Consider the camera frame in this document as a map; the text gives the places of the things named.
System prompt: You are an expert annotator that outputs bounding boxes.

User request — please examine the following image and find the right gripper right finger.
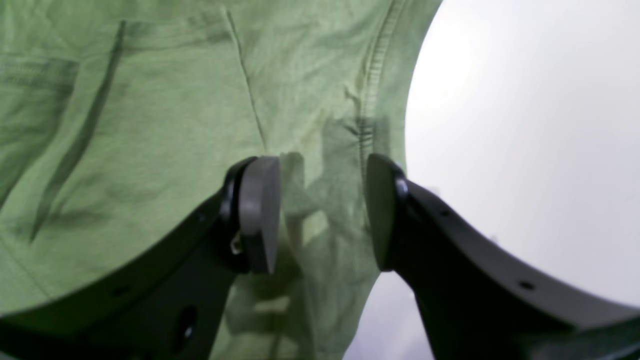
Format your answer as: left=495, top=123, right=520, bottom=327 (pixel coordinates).
left=365, top=153, right=640, bottom=360

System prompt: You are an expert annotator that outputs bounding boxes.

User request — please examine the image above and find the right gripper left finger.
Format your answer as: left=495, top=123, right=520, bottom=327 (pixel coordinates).
left=1, top=156, right=281, bottom=360

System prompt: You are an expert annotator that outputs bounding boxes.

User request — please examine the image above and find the green T-shirt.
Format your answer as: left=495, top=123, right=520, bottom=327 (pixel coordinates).
left=0, top=0, right=441, bottom=360

